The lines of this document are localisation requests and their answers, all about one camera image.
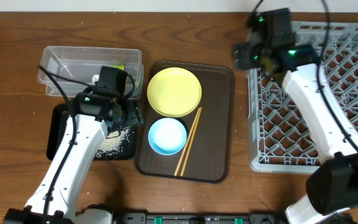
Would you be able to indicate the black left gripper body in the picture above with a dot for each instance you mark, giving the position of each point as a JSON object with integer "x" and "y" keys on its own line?
{"x": 129, "y": 115}

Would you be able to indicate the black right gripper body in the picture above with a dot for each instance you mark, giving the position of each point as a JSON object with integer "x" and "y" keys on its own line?
{"x": 242, "y": 55}

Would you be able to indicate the rice grains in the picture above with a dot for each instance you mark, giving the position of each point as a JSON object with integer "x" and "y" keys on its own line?
{"x": 114, "y": 145}

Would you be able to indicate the white tissue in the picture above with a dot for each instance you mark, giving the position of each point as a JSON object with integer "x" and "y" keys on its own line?
{"x": 95, "y": 79}

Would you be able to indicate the green orange snack wrapper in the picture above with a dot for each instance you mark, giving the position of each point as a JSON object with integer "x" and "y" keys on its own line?
{"x": 121, "y": 67}

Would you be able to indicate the light blue bowl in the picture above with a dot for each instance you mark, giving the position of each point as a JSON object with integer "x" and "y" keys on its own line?
{"x": 167, "y": 136}

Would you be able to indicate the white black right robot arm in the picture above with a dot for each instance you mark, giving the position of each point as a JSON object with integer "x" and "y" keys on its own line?
{"x": 297, "y": 69}

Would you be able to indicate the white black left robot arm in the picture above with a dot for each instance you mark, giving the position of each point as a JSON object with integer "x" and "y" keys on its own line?
{"x": 92, "y": 117}

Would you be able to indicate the grey dishwasher rack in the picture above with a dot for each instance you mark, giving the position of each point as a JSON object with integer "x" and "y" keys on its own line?
{"x": 279, "y": 140}

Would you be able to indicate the black rectangular tray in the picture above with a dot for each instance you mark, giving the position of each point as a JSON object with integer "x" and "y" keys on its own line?
{"x": 60, "y": 115}

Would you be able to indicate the yellow round plate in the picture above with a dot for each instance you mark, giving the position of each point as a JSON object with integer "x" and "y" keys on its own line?
{"x": 174, "y": 92}

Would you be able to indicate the clear plastic bin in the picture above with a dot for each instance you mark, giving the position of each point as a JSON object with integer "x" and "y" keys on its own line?
{"x": 56, "y": 56}

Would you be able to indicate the wooden chopstick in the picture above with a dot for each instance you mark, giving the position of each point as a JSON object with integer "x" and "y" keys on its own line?
{"x": 183, "y": 154}
{"x": 192, "y": 136}

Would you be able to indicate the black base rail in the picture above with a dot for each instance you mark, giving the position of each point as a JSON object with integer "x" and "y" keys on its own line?
{"x": 144, "y": 217}

